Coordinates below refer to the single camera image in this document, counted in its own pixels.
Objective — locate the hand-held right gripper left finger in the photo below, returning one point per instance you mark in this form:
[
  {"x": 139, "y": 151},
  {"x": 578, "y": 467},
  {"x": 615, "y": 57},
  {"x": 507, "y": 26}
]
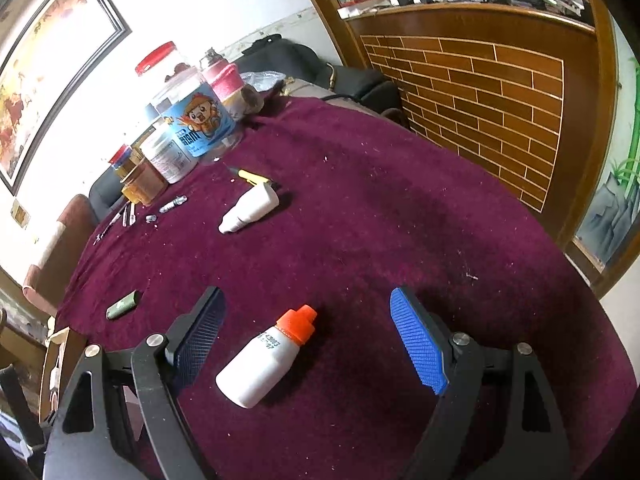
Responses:
[{"x": 200, "y": 340}]

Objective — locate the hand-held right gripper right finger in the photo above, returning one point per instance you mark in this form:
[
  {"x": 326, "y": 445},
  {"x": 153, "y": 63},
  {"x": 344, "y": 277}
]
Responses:
[{"x": 417, "y": 340}]

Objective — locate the white bottle with orange cap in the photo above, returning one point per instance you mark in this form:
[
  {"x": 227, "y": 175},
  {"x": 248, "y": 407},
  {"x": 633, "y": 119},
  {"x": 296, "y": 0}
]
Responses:
[{"x": 260, "y": 365}]

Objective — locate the green lighter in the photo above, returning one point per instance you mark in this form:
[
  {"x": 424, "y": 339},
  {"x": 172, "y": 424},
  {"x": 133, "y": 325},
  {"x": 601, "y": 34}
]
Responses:
[{"x": 122, "y": 306}]

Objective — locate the maroon tablecloth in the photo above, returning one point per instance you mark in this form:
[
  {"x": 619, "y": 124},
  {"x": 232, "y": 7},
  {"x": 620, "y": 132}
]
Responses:
[{"x": 375, "y": 210}]

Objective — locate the purple silver tube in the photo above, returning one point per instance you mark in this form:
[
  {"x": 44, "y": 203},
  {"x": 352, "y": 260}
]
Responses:
[{"x": 172, "y": 203}]

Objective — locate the white pen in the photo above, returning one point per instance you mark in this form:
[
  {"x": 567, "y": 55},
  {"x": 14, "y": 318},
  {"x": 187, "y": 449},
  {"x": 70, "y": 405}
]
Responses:
[{"x": 131, "y": 212}]

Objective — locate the brown chair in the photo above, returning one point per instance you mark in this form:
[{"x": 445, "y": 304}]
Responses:
[{"x": 55, "y": 250}]

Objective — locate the amber jar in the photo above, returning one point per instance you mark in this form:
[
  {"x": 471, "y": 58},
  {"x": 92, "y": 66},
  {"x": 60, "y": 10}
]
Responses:
[{"x": 142, "y": 185}]

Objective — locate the yellow utility knife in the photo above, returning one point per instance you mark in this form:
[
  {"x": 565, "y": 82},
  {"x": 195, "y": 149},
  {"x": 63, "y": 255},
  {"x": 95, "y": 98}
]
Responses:
[{"x": 250, "y": 176}]

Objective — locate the black leather sofa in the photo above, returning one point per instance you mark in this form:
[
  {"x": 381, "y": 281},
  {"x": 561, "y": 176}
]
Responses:
[{"x": 97, "y": 195}]

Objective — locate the white lid jar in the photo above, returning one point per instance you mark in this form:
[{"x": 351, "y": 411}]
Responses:
[{"x": 167, "y": 155}]

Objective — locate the small red lid jar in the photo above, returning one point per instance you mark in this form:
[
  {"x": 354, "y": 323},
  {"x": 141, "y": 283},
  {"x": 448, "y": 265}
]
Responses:
[{"x": 120, "y": 156}]

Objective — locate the blue label jar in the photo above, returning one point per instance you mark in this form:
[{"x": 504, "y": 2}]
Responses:
[{"x": 197, "y": 120}]

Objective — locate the wooden brick pattern counter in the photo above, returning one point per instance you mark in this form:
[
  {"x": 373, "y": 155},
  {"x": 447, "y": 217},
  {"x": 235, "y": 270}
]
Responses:
[{"x": 480, "y": 100}]

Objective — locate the black leather seat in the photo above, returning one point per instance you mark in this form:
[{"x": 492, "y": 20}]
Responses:
[{"x": 370, "y": 92}]

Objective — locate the pink lid bottle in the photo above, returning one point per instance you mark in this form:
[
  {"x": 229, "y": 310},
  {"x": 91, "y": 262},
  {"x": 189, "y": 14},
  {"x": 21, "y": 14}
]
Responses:
[{"x": 225, "y": 80}]

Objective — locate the clear plastic bag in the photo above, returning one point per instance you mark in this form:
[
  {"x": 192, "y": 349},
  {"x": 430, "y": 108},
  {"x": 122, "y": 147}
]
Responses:
[{"x": 260, "y": 80}]

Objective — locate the large red lid jar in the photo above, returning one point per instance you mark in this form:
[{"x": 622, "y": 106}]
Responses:
[{"x": 162, "y": 62}]

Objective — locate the black bag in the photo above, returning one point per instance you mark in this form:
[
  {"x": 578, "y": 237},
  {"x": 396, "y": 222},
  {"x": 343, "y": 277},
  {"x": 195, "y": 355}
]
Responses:
[{"x": 285, "y": 55}]

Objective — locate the framed painting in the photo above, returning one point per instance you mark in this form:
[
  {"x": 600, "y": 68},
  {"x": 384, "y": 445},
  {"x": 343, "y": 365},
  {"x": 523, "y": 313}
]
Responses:
[{"x": 45, "y": 70}]

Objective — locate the wall switch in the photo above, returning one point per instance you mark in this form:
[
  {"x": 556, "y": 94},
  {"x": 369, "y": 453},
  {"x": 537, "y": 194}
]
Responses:
[{"x": 20, "y": 212}]

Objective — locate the bamboo wall mural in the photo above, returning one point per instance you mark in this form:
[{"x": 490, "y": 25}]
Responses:
[{"x": 615, "y": 195}]

